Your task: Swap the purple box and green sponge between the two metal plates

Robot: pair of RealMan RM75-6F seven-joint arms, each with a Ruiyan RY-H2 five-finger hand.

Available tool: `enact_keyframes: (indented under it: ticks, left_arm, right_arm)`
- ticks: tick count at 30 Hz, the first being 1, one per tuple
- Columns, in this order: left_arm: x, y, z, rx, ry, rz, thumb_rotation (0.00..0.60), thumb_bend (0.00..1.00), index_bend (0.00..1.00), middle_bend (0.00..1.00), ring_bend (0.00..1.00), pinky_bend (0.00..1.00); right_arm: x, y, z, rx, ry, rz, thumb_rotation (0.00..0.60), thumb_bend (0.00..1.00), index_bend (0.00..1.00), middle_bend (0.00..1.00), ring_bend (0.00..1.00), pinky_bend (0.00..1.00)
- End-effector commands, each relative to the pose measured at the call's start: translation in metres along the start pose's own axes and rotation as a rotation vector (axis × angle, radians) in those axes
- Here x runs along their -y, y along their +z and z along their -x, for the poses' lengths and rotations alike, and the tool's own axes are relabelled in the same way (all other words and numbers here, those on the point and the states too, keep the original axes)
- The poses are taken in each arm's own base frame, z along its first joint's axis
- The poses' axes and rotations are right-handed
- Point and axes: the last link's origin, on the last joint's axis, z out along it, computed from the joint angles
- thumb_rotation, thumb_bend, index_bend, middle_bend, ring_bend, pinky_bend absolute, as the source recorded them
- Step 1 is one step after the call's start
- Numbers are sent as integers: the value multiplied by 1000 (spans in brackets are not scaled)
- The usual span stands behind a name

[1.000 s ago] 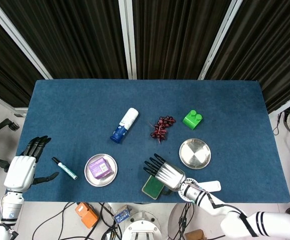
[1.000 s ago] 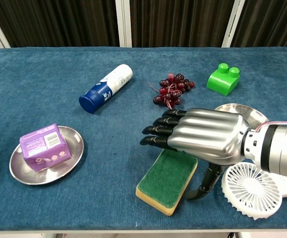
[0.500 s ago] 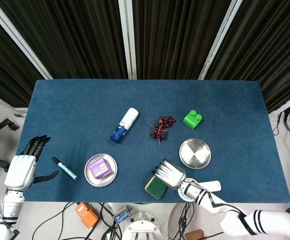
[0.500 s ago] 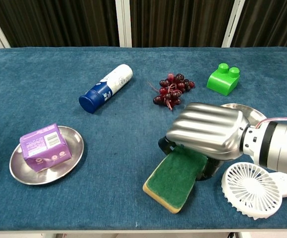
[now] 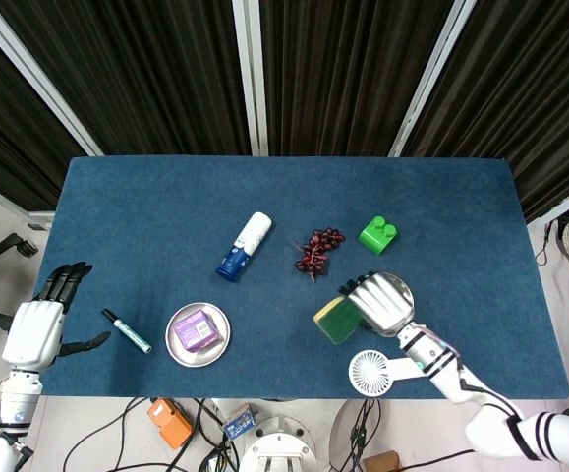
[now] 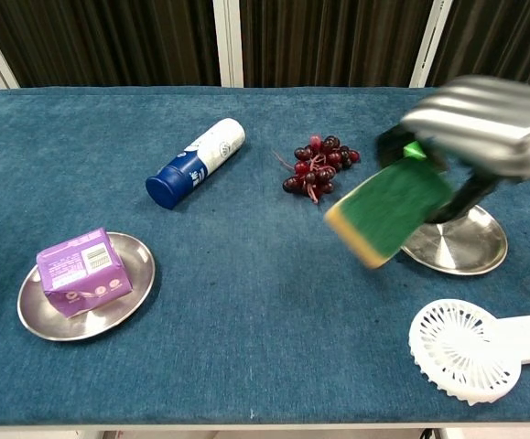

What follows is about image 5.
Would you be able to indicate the green and yellow sponge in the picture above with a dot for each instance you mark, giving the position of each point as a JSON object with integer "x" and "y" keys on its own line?
{"x": 338, "y": 324}

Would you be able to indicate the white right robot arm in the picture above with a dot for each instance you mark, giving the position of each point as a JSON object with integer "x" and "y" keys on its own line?
{"x": 441, "y": 366}

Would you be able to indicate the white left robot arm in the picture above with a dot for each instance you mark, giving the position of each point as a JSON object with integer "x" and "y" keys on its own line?
{"x": 9, "y": 408}

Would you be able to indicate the brown cardboard box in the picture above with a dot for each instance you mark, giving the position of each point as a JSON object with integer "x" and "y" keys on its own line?
{"x": 382, "y": 462}

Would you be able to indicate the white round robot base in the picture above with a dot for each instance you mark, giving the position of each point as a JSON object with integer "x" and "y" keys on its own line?
{"x": 279, "y": 452}

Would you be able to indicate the blue and white spray bottle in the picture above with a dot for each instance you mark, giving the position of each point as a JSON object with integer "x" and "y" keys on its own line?
{"x": 244, "y": 246}

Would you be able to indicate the white handheld fan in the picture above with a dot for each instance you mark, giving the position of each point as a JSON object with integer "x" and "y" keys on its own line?
{"x": 370, "y": 372}

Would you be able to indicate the white frame post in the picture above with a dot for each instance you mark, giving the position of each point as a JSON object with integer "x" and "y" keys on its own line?
{"x": 250, "y": 78}
{"x": 38, "y": 78}
{"x": 431, "y": 83}

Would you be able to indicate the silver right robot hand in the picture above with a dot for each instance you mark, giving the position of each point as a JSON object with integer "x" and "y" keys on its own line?
{"x": 382, "y": 305}

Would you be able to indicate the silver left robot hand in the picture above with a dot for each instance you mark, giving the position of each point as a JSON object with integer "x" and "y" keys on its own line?
{"x": 33, "y": 334}

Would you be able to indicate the blue table cloth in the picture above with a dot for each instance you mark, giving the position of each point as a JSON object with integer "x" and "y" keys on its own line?
{"x": 166, "y": 221}

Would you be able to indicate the dark pleated curtain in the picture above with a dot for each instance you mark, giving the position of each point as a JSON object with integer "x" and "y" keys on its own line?
{"x": 166, "y": 74}

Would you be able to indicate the purple box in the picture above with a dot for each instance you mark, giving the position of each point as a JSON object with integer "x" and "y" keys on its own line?
{"x": 194, "y": 330}

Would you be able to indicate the red grape bunch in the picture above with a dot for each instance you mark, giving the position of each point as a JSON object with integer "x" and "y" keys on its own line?
{"x": 316, "y": 251}

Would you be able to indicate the green toy brick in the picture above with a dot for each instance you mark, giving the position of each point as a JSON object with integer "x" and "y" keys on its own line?
{"x": 377, "y": 238}

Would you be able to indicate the orange plastic foot pedal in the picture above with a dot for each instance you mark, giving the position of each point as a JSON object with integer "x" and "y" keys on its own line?
{"x": 171, "y": 423}

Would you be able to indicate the green and white marker pen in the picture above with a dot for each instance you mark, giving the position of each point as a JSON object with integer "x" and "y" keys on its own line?
{"x": 127, "y": 331}

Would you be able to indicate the small blue carton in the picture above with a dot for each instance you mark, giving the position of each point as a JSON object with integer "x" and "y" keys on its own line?
{"x": 240, "y": 423}

